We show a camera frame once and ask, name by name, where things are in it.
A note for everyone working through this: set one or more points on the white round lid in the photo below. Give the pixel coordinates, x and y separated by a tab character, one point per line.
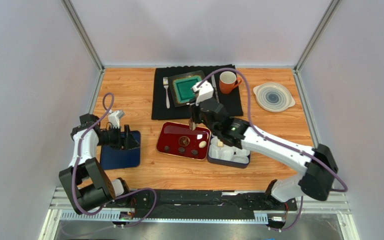
273	97

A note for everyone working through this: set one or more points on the red lacquer chocolate tray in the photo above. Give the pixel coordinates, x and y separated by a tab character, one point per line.
176	135

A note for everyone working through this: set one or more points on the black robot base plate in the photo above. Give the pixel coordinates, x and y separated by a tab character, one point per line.
200	204

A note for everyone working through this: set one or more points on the aluminium frame rail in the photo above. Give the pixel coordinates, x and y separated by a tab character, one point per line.
320	220

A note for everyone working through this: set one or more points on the white paper cup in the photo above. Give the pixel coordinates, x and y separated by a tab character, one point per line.
240	159
226	154
216	144
214	153
242	152

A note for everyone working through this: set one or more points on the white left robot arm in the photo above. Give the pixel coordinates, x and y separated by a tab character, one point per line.
85	182

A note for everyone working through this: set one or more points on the teal square plate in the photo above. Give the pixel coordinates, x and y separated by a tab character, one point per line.
181	86

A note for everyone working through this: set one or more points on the orange ceramic mug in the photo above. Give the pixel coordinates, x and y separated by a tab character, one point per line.
228	81

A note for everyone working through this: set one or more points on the black cloth placemat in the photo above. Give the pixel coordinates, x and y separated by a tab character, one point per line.
231	101

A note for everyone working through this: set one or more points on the white oval chocolate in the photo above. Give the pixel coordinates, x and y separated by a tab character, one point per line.
202	144
192	126

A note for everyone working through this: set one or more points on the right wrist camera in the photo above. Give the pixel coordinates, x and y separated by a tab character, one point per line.
203	91

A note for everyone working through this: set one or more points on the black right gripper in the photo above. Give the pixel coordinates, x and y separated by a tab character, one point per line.
194	113

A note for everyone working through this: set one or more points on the metal serving tongs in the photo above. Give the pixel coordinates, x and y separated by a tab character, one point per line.
192	115

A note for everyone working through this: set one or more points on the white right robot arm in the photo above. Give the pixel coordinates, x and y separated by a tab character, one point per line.
315	167

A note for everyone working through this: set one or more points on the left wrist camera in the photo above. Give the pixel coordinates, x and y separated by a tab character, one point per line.
114	118

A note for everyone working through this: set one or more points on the dark blue box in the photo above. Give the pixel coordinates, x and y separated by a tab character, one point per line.
227	163

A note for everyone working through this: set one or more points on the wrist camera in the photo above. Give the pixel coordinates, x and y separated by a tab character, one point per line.
203	91
114	118

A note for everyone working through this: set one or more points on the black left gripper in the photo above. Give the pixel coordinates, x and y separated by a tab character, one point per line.
128	142

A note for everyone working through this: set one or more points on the silver table knife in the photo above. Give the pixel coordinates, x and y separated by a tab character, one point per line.
215	89

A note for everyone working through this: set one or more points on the silver fork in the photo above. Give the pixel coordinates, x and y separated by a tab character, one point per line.
166	87

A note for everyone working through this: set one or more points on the dark blue box lid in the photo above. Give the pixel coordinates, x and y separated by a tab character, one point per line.
111	159

